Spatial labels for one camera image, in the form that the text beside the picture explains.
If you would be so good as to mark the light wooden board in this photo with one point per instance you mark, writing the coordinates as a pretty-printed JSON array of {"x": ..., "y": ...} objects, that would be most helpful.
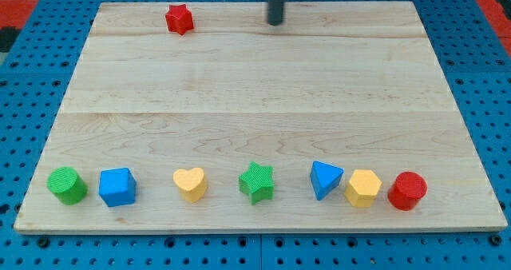
[{"x": 356, "y": 85}]

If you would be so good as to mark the red cylinder block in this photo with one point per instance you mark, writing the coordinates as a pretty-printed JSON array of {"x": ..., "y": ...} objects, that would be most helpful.
[{"x": 407, "y": 190}]

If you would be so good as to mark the yellow hexagon block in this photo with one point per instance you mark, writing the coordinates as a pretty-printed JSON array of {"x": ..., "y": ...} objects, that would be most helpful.
[{"x": 362, "y": 188}]

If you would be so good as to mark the red star block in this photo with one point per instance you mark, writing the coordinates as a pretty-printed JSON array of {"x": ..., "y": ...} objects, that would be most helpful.
[{"x": 179, "y": 19}]

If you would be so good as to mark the blue triangle block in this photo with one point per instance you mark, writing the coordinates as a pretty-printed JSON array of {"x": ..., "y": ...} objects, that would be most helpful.
[{"x": 324, "y": 178}]

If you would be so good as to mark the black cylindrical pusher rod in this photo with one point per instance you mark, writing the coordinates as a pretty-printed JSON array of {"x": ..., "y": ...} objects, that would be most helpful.
[{"x": 275, "y": 12}]

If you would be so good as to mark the blue cube block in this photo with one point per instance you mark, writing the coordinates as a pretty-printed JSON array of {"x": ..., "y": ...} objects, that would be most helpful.
[{"x": 117, "y": 187}]

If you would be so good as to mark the yellow heart block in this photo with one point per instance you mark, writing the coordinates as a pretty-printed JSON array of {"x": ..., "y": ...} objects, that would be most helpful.
[{"x": 192, "y": 183}]

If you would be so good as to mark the green star block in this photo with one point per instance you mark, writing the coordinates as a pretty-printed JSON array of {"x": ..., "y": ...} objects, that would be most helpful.
[{"x": 257, "y": 183}]

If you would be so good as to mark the green cylinder block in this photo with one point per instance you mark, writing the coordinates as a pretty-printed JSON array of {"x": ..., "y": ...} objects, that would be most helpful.
[{"x": 67, "y": 186}]

